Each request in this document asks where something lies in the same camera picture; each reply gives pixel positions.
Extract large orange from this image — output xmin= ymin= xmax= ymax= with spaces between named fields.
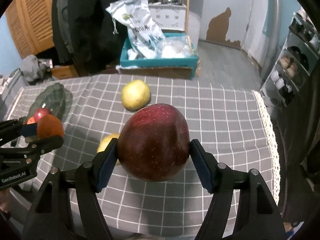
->
xmin=36 ymin=114 xmax=64 ymax=140

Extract green-yellow mango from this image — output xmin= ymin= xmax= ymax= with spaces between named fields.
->
xmin=97 ymin=133 xmax=120 ymax=155

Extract large yellow-green pear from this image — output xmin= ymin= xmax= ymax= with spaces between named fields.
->
xmin=121 ymin=80 xmax=151 ymax=111

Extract large dark red apple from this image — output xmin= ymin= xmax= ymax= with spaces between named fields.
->
xmin=117 ymin=103 xmax=190 ymax=182

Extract person's left hand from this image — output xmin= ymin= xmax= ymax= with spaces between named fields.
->
xmin=0 ymin=189 xmax=12 ymax=213

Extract small tangerine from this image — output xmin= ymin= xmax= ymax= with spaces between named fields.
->
xmin=27 ymin=116 xmax=36 ymax=125

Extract small red apple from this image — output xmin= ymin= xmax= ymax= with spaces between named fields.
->
xmin=33 ymin=108 xmax=51 ymax=122

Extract dark glass fruit plate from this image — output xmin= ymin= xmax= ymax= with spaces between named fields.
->
xmin=27 ymin=83 xmax=66 ymax=120

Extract grey crumpled clothes pile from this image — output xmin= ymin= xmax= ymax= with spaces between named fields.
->
xmin=20 ymin=55 xmax=53 ymax=83

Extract wooden drawer box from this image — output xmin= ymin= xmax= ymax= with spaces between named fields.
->
xmin=51 ymin=65 xmax=79 ymax=80

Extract grey checkered tablecloth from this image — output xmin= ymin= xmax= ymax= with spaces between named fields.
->
xmin=8 ymin=74 xmax=280 ymax=237

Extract wooden louvered cabinet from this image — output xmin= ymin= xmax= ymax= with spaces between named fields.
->
xmin=5 ymin=0 xmax=54 ymax=59

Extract dark hanging coats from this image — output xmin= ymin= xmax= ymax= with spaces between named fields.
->
xmin=52 ymin=0 xmax=127 ymax=76

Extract white printed plastic bag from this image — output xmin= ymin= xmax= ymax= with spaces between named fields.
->
xmin=106 ymin=0 xmax=165 ymax=59

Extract shoe rack with shoes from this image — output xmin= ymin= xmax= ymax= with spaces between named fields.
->
xmin=260 ymin=8 xmax=319 ymax=108

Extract teal plastic crate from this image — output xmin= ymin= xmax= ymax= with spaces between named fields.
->
xmin=119 ymin=33 xmax=199 ymax=79

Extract clear plastic bag in crate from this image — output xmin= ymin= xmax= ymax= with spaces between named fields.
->
xmin=158 ymin=35 xmax=194 ymax=59

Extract white floral storage box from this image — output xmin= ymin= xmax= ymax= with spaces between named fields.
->
xmin=149 ymin=4 xmax=187 ymax=31

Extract wooden shelf unit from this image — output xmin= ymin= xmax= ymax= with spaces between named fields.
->
xmin=149 ymin=0 xmax=190 ymax=33

